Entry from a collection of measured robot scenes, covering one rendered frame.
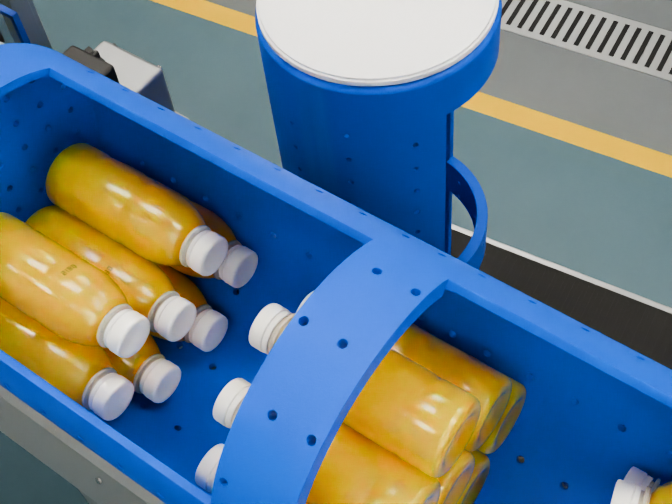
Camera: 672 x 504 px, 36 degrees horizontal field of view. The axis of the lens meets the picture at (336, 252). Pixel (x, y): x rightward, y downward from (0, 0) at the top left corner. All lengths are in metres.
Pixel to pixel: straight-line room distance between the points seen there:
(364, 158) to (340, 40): 0.14
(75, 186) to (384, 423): 0.38
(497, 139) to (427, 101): 1.29
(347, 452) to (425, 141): 0.52
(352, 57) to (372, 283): 0.46
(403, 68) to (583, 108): 1.42
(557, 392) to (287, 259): 0.28
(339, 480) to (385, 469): 0.03
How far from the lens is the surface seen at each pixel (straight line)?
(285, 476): 0.70
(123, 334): 0.86
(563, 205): 2.32
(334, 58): 1.14
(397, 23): 1.17
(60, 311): 0.88
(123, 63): 1.44
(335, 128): 1.17
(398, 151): 1.19
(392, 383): 0.74
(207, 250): 0.90
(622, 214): 2.32
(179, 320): 0.92
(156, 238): 0.91
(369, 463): 0.76
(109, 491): 1.08
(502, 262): 2.03
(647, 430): 0.87
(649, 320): 2.00
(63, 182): 0.97
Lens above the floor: 1.83
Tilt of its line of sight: 55 degrees down
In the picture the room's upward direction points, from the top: 8 degrees counter-clockwise
